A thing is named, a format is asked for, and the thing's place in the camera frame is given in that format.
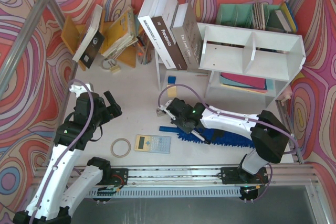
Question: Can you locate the blue microfiber duster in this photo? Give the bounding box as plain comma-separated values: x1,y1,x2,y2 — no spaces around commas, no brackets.
159,126,255,148

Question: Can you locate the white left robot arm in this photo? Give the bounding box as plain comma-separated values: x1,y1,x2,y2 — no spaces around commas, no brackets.
13,80,122,223

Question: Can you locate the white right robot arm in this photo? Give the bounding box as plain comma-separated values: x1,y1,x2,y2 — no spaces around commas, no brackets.
158,98,290,183

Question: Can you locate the white bookshelf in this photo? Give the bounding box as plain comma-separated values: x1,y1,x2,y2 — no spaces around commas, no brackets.
197,23,306,107

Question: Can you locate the grey and black stapler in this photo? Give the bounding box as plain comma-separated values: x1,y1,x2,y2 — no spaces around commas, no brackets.
156,109,165,117

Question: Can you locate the blue eraser block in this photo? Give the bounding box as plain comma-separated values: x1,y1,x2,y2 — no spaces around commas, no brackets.
167,76,176,85

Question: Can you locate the small brass padlock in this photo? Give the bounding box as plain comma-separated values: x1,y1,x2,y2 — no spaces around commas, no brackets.
101,59,120,73

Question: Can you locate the small white side shelf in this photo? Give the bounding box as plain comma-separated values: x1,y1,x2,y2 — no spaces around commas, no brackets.
154,50,190,91

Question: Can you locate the yellow and blue calculator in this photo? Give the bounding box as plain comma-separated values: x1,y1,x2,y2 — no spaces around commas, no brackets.
134,135,171,154

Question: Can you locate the clear pencil cup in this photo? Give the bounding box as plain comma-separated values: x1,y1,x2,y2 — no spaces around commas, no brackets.
136,31,152,65

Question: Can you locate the black and white leaning book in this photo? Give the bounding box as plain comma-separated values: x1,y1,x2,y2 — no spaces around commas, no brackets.
72,4,104,69

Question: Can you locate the yellow worn books stack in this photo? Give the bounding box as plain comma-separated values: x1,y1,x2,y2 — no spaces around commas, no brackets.
101,6,137,59

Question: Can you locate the yellow wooden book rack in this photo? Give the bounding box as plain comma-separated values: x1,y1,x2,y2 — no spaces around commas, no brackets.
61,4,137,69

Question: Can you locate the grey Lonely Ones book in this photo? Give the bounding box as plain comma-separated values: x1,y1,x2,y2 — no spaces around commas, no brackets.
171,3,203,71

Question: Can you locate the coloured paper sheets stack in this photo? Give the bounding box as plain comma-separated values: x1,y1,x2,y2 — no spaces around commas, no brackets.
219,72,274,94

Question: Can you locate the white Mademoiselle book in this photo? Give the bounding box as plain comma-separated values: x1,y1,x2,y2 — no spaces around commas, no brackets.
137,0,174,69

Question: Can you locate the pink pig figurine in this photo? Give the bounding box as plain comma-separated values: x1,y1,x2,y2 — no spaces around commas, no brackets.
278,85,292,105

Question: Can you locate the brown Fredonia book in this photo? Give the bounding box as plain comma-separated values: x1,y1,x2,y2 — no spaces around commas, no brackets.
152,0,187,70

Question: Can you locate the mint green file organizer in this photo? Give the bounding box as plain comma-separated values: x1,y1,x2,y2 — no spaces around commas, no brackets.
216,4,292,33

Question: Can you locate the blue yellow book in organizer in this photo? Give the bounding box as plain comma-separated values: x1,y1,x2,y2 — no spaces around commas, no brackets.
275,2,298,34

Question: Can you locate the brown tape roll ring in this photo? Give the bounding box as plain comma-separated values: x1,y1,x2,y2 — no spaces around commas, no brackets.
110,137,132,158

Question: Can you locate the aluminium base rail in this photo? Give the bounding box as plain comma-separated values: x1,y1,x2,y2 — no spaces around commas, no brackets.
33,162,320,198

